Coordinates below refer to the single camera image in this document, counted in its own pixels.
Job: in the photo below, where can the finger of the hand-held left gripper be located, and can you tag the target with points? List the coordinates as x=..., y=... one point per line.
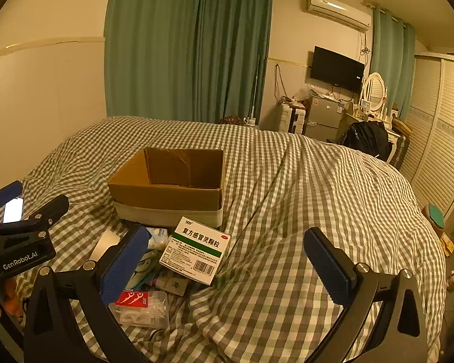
x=7, y=193
x=55, y=206

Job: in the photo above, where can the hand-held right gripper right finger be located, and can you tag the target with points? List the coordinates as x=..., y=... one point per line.
x=327, y=268

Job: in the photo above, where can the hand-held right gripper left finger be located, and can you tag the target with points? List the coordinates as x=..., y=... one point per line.
x=125, y=262

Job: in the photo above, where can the white green medicine box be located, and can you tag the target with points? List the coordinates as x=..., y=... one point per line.
x=196, y=245

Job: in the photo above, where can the cardboard box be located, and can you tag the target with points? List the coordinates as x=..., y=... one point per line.
x=166, y=196

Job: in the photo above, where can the teal white packet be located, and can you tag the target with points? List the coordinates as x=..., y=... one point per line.
x=145, y=264

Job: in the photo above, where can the white paper strip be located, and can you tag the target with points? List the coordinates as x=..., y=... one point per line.
x=106, y=244

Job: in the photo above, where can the white blue tissue packet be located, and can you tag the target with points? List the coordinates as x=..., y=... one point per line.
x=159, y=236

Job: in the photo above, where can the small white tube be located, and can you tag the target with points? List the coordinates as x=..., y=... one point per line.
x=172, y=283

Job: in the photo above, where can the clear floss pick box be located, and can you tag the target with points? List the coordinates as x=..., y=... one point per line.
x=147, y=310

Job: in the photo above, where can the checkered bed blanket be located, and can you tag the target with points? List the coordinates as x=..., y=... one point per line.
x=287, y=196

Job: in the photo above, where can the teal round stool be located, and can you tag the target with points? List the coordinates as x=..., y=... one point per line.
x=436, y=215

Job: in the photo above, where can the black backpack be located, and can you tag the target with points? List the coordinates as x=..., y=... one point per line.
x=365, y=138

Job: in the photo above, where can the dark suitcase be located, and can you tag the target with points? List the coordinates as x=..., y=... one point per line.
x=400, y=151

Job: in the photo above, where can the small silver fridge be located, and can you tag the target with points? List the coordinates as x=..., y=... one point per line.
x=323, y=117

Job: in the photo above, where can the white suitcase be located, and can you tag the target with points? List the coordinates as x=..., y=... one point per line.
x=292, y=119

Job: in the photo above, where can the dark patterned cushion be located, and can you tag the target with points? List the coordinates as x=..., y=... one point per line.
x=232, y=120

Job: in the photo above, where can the white louvered wardrobe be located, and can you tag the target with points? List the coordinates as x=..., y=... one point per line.
x=439, y=128

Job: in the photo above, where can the oval white mirror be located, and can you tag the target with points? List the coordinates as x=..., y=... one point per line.
x=374, y=91

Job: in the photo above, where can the white pole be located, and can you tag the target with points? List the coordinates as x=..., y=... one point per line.
x=255, y=90

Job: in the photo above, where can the narrow green curtain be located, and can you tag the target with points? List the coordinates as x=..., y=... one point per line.
x=395, y=60

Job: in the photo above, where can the white air conditioner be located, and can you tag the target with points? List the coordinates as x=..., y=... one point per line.
x=338, y=9

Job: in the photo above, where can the black wall television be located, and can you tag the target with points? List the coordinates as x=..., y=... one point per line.
x=336, y=69

